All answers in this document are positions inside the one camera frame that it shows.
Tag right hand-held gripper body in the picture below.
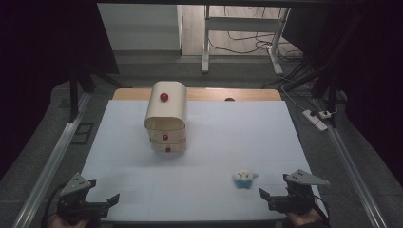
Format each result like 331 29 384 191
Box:
268 169 331 215

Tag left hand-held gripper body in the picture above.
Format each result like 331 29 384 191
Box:
56 172 110 221

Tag white and blue plush toy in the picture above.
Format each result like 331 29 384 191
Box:
232 169 259 190

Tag clear drawer with red knob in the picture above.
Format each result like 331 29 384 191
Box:
150 141 187 154

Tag small wooden drawer cabinet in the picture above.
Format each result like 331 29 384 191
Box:
144 81 188 154

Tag person's right hand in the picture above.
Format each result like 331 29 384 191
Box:
284 207 325 228

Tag person's left hand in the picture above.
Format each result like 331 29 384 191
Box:
47 213 91 228

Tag white power strip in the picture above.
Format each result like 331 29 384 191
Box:
302 109 329 132

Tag white table mat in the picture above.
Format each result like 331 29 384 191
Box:
81 100 329 222

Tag black metal stand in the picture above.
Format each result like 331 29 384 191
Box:
283 12 365 129
67 63 125 124

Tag black curtain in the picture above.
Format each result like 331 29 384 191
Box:
281 0 403 186
0 0 121 180

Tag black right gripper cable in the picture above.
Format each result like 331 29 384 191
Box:
312 193 332 228

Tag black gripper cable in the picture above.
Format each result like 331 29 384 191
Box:
312 193 332 228
41 182 69 228

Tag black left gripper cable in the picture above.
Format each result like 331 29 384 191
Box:
41 182 69 228

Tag aluminium floor rail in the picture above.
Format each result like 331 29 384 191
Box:
313 98 390 228
11 92 92 228

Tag white cable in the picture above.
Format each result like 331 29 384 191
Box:
280 85 308 112

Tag black floor cables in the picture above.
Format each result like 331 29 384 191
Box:
208 6 307 89

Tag white metal desk frame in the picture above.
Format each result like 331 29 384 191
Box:
201 5 291 76

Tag white wall panel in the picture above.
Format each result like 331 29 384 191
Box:
97 3 183 51

